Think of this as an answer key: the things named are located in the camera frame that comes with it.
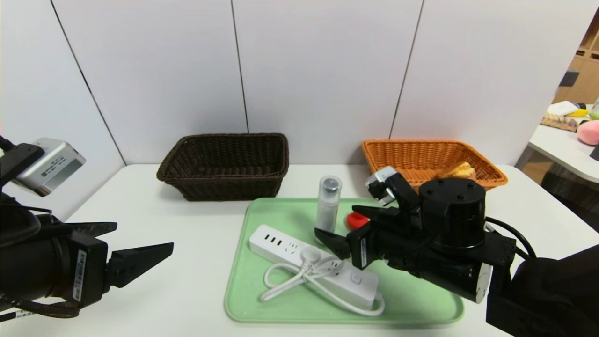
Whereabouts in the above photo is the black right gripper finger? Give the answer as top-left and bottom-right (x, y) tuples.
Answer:
(314, 227), (351, 260)
(351, 205), (401, 222)

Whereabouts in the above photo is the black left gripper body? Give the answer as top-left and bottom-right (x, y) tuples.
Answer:
(0, 228), (109, 309)

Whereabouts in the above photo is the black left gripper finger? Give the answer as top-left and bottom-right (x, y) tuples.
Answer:
(66, 221), (117, 238)
(106, 242), (175, 289)

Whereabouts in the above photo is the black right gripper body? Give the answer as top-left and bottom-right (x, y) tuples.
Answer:
(346, 213), (423, 271)

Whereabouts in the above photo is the red rubber duck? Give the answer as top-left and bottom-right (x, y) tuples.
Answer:
(346, 212), (370, 230)

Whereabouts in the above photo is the clear bottle with silver cap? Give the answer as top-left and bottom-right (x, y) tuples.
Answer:
(316, 176), (342, 233)

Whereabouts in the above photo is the white power strip with cable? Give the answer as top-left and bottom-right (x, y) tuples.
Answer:
(248, 224), (385, 316)

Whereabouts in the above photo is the pink topped bread bun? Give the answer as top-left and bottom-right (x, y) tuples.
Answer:
(438, 161), (477, 181)

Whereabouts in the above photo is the orange wicker basket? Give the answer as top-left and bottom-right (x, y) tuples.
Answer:
(361, 139), (509, 192)

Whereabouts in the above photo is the dark brown wicker basket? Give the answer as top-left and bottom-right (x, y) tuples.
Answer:
(156, 133), (290, 202)

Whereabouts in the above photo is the green plastic tray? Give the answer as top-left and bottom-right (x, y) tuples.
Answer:
(224, 197), (465, 324)

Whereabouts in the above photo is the white background table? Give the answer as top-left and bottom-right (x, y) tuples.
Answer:
(527, 123), (599, 184)

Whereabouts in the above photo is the brown egg tray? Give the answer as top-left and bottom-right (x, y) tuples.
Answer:
(539, 114), (577, 133)

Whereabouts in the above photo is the white flat box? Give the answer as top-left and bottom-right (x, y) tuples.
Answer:
(547, 101), (579, 117)

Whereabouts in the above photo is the pink plush toy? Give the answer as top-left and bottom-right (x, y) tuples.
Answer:
(577, 120), (599, 146)

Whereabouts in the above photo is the wooden shelf unit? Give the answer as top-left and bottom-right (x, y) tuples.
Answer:
(551, 5), (599, 106)

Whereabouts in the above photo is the black right camera bracket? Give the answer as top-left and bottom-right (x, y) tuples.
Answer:
(381, 172), (420, 220)

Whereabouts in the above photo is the black camera bracket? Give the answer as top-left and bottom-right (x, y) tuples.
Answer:
(381, 172), (420, 220)
(0, 143), (45, 188)

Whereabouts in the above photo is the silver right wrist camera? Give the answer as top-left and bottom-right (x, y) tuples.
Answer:
(365, 166), (398, 205)

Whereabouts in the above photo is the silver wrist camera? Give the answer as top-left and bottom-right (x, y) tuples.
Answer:
(13, 138), (87, 197)
(365, 166), (398, 205)

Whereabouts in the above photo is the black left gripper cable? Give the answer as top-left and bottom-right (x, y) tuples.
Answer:
(0, 295), (80, 321)

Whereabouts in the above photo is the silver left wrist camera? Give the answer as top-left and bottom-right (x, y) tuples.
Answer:
(13, 138), (87, 197)

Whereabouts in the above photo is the black left camera bracket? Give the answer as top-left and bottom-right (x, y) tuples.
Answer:
(0, 143), (45, 188)

